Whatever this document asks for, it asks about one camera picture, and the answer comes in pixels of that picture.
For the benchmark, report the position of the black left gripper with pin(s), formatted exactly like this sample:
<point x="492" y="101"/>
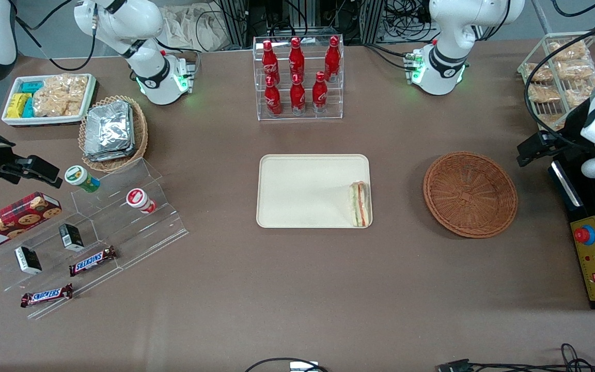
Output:
<point x="569" y="132"/>

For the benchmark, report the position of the triangle sandwich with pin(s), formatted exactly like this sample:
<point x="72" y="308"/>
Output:
<point x="359" y="204"/>

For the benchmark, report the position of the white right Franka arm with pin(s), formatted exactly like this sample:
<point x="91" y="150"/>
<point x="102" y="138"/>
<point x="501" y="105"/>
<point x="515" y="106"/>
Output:
<point x="142" y="20"/>

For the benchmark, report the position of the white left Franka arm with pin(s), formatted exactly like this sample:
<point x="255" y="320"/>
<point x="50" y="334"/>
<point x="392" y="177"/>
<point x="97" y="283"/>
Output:
<point x="447" y="26"/>

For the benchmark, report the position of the round brown wicker basket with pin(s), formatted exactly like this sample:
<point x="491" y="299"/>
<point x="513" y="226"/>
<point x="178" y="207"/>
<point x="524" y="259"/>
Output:
<point x="470" y="195"/>

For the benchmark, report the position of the oval tan wicker basket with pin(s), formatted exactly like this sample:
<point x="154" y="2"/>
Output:
<point x="141" y="134"/>

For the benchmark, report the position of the beige plastic tray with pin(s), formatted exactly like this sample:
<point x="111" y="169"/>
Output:
<point x="302" y="191"/>

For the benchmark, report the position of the clear bagged pastry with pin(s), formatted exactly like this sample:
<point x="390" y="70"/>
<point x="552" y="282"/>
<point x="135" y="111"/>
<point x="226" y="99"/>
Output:
<point x="579" y="70"/>
<point x="571" y="51"/>
<point x="550" y="121"/>
<point x="545" y="94"/>
<point x="579" y="92"/>
<point x="541" y="72"/>

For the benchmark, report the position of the red tartan cookie box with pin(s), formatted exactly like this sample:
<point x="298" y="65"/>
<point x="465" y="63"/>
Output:
<point x="13" y="222"/>

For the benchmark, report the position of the white rectangular snack container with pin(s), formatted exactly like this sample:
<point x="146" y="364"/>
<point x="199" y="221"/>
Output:
<point x="13" y="121"/>

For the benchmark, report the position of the green labelled white cup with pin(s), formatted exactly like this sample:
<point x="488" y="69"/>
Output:
<point x="81" y="179"/>

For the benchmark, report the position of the teal snack packet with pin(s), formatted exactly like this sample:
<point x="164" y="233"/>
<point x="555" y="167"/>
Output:
<point x="28" y="108"/>
<point x="31" y="87"/>

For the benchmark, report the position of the yellow snack packet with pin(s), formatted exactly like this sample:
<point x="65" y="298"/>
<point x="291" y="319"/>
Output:
<point x="17" y="106"/>

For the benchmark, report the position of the black yellow control box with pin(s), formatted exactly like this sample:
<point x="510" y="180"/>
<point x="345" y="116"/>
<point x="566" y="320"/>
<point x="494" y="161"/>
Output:
<point x="586" y="206"/>

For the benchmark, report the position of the small black box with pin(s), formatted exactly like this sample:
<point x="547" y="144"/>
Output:
<point x="72" y="237"/>
<point x="28" y="260"/>

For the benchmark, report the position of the clear bag of crackers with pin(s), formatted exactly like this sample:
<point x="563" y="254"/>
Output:
<point x="60" y="95"/>

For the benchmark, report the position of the silver foil packs stack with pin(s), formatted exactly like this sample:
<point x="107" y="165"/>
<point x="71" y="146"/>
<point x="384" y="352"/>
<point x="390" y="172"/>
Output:
<point x="109" y="132"/>

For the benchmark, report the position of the red emergency stop button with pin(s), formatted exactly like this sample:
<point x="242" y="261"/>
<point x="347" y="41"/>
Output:
<point x="583" y="235"/>

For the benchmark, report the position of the clear acrylic stepped stand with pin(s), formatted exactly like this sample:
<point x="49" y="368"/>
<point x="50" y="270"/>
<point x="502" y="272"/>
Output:
<point x="116" y="227"/>

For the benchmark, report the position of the Snickers chocolate bar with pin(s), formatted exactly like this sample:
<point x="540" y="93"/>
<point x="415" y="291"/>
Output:
<point x="92" y="261"/>
<point x="46" y="295"/>

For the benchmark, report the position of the red labelled white cup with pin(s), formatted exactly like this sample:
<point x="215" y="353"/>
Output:
<point x="140" y="200"/>

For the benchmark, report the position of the clear acrylic bottle rack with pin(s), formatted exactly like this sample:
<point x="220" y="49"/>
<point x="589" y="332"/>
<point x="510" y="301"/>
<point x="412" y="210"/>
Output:
<point x="339" y="98"/>

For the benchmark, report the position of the beige crumpled cloth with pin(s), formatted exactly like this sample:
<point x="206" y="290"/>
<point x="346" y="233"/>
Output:
<point x="189" y="26"/>

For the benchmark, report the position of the red cola bottle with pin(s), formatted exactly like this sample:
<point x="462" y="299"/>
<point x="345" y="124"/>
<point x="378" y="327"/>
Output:
<point x="332" y="58"/>
<point x="296" y="59"/>
<point x="297" y="95"/>
<point x="270" y="62"/>
<point x="272" y="98"/>
<point x="319" y="94"/>

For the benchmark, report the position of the small white device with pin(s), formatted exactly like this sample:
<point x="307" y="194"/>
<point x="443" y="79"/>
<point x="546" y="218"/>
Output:
<point x="303" y="367"/>

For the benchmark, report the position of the aluminium frame post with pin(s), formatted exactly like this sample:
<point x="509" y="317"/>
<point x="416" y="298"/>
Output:
<point x="372" y="20"/>
<point x="235" y="20"/>

